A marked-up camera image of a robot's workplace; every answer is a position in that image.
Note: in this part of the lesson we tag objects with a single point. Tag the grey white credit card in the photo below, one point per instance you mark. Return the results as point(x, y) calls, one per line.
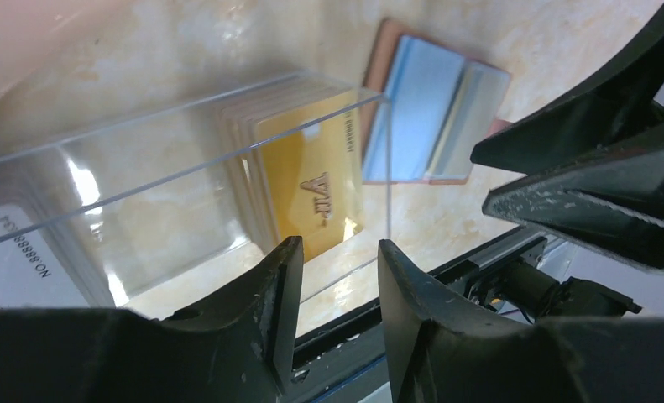
point(41, 265)

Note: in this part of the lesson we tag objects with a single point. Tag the yellow credit card stack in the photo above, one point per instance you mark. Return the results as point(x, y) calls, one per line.
point(297, 166)

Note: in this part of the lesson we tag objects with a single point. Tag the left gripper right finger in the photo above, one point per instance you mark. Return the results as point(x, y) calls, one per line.
point(479, 356)

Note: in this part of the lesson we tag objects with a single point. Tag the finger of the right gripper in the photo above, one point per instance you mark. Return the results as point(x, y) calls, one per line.
point(621, 99)
point(610, 200)

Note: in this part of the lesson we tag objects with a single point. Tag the clear plastic card box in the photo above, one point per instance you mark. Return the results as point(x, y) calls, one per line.
point(150, 200)

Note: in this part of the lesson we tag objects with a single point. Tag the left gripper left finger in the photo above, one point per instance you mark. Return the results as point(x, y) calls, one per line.
point(234, 345)

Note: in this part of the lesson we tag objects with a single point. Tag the brown leather card holder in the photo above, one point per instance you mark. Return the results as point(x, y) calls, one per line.
point(438, 104)

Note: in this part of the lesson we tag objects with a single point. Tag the pink cylindrical handle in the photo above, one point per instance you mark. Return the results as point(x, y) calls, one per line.
point(31, 31)

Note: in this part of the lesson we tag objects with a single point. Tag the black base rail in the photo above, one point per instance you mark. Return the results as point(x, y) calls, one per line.
point(358, 356)

